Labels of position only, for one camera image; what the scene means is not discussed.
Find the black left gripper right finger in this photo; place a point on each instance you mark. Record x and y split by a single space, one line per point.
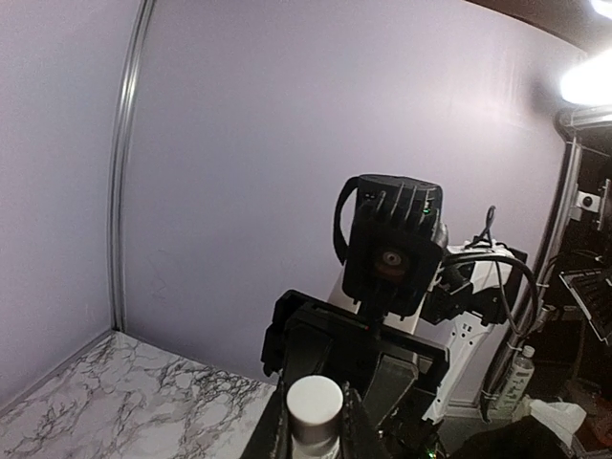
357 437

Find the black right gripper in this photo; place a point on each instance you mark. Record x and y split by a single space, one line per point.
382 365

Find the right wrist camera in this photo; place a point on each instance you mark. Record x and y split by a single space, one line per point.
389 236

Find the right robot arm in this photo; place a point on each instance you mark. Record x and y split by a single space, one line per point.
474 295

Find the clear nail polish bottle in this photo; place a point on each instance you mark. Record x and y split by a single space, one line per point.
325 449

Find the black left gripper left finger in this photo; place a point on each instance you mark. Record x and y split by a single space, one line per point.
271 438

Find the crumpled white tissue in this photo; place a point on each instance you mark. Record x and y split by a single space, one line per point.
563 419

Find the clear plastic water bottle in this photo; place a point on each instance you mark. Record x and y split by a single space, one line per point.
517 380

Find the right aluminium frame post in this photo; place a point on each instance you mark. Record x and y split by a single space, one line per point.
119 157

